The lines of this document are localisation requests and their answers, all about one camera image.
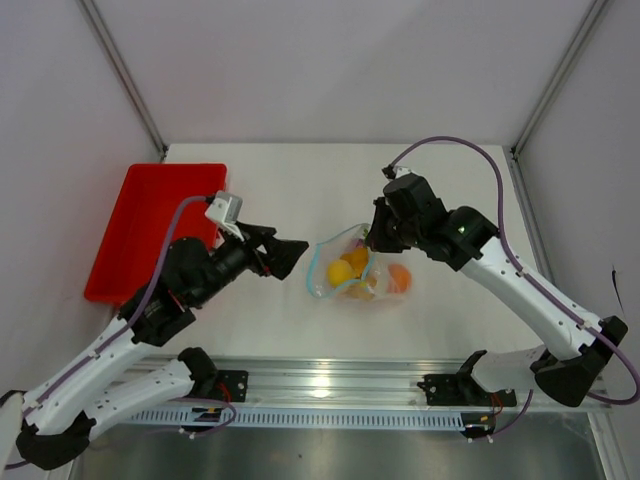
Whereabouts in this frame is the aluminium frame post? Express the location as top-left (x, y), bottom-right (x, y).
top-left (510, 0), bottom-right (614, 161)
top-left (76, 0), bottom-right (169, 163)

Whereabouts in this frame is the yellow toy pepper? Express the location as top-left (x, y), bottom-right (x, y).
top-left (326, 259), bottom-right (355, 288)

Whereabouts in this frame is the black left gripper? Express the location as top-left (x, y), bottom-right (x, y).
top-left (193, 220), bottom-right (309, 306)

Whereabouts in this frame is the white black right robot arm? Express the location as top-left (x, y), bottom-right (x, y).
top-left (366, 170), bottom-right (628, 407)

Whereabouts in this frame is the right aluminium frame post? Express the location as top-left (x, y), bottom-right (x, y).
top-left (510, 0), bottom-right (614, 161)

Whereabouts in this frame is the yellow toy ginger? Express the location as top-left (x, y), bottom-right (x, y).
top-left (340, 246), bottom-right (369, 277)

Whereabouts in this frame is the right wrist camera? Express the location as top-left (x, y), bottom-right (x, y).
top-left (382, 164), bottom-right (413, 182)

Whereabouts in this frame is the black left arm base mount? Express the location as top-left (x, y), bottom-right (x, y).
top-left (193, 370), bottom-right (249, 403)

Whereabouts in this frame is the red plastic tray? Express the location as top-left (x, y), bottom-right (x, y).
top-left (84, 163), bottom-right (227, 306)

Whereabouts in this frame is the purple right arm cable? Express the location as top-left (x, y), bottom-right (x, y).
top-left (382, 135), bottom-right (640, 444)

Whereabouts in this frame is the clear zip top bag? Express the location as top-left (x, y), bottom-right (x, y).
top-left (305, 223), bottom-right (413, 302)

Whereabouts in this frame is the left aluminium frame post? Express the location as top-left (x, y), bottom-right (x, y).
top-left (76, 0), bottom-right (169, 163)

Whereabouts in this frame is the white slotted cable duct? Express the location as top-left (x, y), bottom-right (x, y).
top-left (126, 406), bottom-right (465, 432)

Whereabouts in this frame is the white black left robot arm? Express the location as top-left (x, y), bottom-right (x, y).
top-left (15, 224), bottom-right (309, 470)

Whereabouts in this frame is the aluminium table edge rail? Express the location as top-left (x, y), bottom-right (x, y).
top-left (67, 355), bottom-right (614, 414)

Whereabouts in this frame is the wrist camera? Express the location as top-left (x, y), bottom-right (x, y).
top-left (204, 191), bottom-right (244, 241)
top-left (382, 164), bottom-right (413, 182)

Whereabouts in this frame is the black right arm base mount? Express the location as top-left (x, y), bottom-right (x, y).
top-left (417, 374), bottom-right (517, 407)

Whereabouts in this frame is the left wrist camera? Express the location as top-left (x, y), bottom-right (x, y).
top-left (204, 191), bottom-right (244, 241)

